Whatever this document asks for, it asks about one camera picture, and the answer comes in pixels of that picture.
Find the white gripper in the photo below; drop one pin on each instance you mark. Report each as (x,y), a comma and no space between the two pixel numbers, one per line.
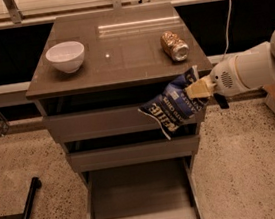
(223,77)

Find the blue chip bag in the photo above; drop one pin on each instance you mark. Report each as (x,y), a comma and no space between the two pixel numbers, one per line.
(173,107)

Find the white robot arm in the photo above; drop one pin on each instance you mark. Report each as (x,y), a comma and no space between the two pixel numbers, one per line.
(240,73)

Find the grey drawer cabinet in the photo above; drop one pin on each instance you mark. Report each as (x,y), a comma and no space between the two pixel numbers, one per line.
(124,65)

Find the bottom open grey drawer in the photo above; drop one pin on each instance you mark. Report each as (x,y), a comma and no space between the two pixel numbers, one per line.
(154,190)

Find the middle grey drawer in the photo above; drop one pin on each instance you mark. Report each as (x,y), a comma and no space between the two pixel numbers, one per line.
(133,154)

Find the top grey drawer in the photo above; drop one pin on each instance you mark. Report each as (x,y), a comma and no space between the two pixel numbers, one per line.
(96,124)

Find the crushed gold soda can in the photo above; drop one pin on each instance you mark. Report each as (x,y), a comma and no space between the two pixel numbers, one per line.
(174,46)

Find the white ceramic bowl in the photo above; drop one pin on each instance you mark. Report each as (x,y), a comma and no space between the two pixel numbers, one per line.
(66,57)

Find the black pole on floor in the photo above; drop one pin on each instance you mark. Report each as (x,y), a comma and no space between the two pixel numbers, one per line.
(34,185)

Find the black bracket behind cabinet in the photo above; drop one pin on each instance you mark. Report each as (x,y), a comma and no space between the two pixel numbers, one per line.
(221,100)

